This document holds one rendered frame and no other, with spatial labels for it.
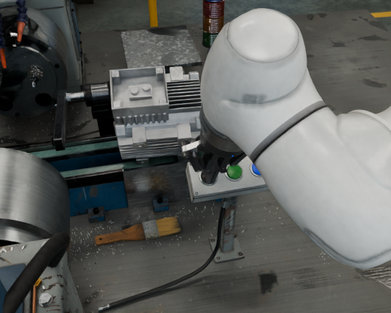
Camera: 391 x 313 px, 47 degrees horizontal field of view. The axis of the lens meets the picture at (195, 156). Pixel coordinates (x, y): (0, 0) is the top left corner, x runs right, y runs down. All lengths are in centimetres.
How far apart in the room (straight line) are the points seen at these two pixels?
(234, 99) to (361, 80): 127
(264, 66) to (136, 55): 113
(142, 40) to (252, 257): 89
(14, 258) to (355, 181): 45
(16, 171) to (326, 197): 53
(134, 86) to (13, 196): 39
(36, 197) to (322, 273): 63
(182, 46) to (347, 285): 93
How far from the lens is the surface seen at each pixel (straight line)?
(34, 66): 123
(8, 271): 64
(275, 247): 109
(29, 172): 81
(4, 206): 75
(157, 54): 154
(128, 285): 103
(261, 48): 44
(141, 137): 100
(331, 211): 45
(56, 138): 99
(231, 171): 86
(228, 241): 104
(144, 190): 112
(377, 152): 47
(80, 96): 118
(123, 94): 101
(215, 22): 130
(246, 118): 47
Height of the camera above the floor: 166
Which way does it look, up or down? 42 degrees down
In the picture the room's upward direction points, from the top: 1 degrees counter-clockwise
